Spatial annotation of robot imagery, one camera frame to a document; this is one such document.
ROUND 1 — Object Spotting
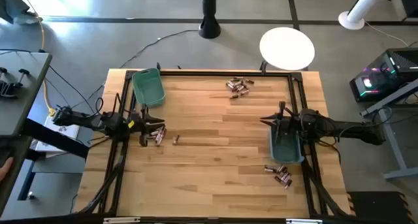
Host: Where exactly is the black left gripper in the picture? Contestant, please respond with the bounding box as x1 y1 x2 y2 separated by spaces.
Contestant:
129 103 166 148

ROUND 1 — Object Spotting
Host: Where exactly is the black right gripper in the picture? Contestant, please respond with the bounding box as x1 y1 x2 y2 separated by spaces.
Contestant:
260 101 304 143

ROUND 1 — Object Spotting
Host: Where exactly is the blue plastic bin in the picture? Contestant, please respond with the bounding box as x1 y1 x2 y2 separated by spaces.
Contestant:
268 124 305 164

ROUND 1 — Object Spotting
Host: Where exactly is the green plastic bin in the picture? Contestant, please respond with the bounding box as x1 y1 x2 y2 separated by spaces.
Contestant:
131 67 167 109

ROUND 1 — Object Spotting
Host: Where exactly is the white round stool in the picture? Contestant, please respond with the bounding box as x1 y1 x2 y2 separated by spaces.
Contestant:
259 27 316 71

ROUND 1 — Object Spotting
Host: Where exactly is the white printed booklet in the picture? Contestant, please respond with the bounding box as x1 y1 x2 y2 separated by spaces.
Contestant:
34 115 82 153

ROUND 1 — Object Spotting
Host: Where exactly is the black table support beam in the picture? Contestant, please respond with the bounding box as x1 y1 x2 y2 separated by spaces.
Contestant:
21 118 89 159

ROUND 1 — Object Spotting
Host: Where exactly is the black pole base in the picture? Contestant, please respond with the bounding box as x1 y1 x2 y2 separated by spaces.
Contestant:
198 0 222 40

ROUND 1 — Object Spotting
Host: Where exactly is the black computer with coloured lights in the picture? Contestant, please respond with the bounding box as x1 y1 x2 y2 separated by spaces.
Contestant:
349 47 418 103

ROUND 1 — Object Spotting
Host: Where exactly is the white floor stand pole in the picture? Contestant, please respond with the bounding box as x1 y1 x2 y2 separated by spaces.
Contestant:
338 0 389 31

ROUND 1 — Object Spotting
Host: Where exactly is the grey side table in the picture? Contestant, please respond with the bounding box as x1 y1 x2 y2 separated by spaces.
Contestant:
0 50 53 139

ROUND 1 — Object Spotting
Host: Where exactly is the black case with yellow stripes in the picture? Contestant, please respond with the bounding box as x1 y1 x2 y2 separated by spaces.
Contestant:
346 191 414 224

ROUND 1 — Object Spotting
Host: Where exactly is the dark desk top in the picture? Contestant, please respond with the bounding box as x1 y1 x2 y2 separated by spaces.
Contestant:
0 135 33 215

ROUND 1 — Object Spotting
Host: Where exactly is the black bench clamp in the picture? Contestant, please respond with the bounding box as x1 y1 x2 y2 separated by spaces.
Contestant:
0 66 31 99

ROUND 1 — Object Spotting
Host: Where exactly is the person's hand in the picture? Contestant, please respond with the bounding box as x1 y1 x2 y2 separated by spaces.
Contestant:
0 156 14 183

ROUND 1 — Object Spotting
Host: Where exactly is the black box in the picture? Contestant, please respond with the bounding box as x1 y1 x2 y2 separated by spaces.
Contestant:
397 0 418 19

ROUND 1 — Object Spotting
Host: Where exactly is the black aluminium table frame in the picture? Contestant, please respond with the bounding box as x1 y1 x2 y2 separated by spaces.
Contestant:
76 67 352 220

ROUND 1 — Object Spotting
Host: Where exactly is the black floor cable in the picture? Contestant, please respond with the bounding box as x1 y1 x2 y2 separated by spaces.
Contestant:
119 29 200 69

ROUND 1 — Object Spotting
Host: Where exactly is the silver metal bracket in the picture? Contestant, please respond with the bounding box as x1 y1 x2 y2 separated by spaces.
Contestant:
286 218 323 224
103 216 141 224

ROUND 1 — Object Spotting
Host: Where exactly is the yellow cable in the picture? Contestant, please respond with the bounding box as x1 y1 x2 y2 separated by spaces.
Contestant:
19 0 57 116

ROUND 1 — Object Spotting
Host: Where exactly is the grey metal desk frame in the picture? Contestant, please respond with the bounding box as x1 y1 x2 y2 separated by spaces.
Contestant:
359 80 418 182

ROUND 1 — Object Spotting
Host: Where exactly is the white floor cable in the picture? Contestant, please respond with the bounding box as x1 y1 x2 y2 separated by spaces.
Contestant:
364 20 409 48

